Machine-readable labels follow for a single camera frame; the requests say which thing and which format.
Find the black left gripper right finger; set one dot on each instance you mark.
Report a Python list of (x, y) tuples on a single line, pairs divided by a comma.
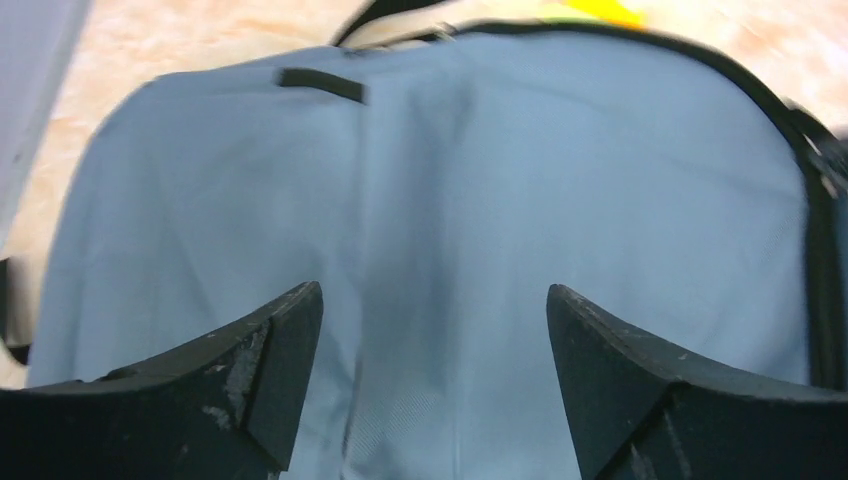
[(641, 407)]

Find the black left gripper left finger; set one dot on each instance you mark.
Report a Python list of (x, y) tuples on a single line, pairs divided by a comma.
[(225, 405)]

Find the blue grey student backpack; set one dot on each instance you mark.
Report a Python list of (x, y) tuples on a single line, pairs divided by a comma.
[(436, 186)]

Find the colourful sticky note stack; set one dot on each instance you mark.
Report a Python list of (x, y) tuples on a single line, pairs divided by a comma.
[(594, 11)]

